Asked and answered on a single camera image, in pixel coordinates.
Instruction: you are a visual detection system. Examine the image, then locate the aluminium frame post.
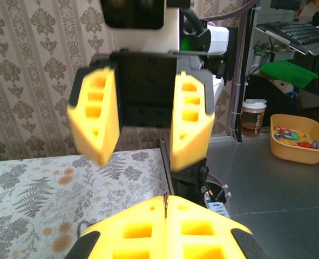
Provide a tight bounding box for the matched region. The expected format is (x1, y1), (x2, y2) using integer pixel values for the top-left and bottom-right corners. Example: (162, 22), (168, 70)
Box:
(234, 7), (256, 143)

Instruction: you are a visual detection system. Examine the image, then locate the aluminium front rail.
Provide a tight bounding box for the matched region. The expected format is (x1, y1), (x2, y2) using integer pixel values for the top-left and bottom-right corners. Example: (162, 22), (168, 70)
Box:
(158, 139), (177, 195)

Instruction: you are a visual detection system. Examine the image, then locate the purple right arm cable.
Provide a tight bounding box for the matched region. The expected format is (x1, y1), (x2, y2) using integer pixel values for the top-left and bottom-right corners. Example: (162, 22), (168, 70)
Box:
(201, 0), (255, 23)

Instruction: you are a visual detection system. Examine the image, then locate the orange plastic tub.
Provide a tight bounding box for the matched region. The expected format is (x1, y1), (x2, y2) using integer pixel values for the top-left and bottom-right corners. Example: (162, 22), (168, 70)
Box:
(269, 113), (319, 165)

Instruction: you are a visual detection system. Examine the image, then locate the silver keyboard stand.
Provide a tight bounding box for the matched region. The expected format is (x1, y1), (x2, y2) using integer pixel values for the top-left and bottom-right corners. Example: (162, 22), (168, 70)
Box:
(254, 22), (319, 57)

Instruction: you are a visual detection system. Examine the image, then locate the black computer keyboard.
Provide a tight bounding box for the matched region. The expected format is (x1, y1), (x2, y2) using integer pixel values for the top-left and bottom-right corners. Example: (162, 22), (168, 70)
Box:
(265, 21), (319, 47)

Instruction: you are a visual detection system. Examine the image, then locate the white black right wrist camera box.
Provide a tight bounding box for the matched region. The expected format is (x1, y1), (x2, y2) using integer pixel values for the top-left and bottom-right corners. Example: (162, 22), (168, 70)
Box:
(101, 0), (182, 52)

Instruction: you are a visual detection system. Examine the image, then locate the green plastic basket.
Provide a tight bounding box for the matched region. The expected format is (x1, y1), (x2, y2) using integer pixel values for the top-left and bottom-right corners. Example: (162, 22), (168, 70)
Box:
(259, 59), (319, 90)

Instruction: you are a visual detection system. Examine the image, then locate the white blue plush toy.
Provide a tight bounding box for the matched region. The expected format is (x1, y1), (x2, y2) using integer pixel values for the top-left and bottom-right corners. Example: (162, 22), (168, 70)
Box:
(271, 78), (300, 100)

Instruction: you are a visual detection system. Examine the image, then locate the floral patterned table mat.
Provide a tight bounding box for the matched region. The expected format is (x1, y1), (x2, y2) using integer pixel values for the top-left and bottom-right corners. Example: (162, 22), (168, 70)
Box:
(0, 147), (174, 259)

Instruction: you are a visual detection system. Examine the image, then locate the clear drink cup white lid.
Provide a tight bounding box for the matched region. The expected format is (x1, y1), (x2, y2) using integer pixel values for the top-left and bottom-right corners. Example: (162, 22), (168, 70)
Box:
(241, 98), (268, 138)

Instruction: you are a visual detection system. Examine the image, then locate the white slotted cable duct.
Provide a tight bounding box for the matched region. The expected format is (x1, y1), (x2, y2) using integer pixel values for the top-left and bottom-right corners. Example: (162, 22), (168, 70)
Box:
(204, 200), (230, 217)

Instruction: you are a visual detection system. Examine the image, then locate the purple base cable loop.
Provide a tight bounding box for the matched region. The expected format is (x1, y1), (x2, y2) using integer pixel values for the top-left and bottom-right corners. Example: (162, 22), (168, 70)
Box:
(207, 173), (229, 200)

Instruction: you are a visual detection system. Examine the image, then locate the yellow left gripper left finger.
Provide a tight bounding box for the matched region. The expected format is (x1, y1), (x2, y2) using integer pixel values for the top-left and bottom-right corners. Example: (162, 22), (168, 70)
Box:
(64, 195), (167, 259)

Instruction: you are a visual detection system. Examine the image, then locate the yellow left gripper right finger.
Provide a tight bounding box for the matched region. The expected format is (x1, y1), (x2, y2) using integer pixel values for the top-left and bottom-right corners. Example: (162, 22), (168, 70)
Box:
(165, 195), (271, 259)

